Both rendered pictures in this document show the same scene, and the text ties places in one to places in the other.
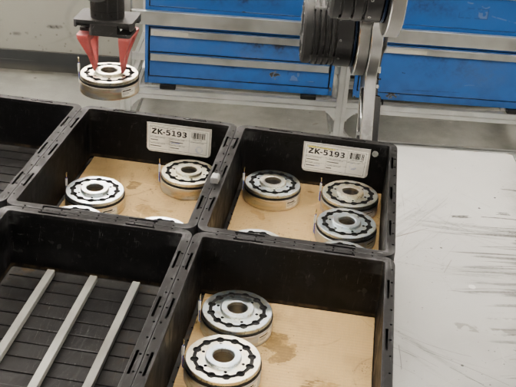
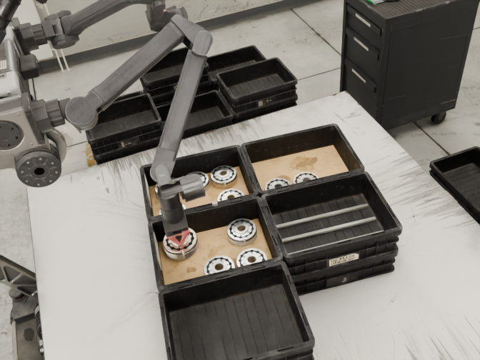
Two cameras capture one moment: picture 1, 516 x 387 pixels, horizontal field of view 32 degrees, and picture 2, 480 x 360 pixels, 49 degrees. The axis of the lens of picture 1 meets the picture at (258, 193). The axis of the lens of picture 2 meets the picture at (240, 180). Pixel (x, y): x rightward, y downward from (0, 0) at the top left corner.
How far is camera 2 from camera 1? 2.14 m
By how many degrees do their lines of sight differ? 81
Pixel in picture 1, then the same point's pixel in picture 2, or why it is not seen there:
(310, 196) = not seen: hidden behind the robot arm
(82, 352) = (321, 224)
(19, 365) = (341, 236)
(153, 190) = (191, 260)
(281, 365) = (290, 176)
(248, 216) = not seen: hidden behind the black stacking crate
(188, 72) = not seen: outside the picture
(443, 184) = (75, 202)
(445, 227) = (121, 192)
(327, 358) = (278, 168)
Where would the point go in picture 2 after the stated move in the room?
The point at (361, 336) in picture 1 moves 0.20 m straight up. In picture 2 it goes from (260, 164) to (257, 124)
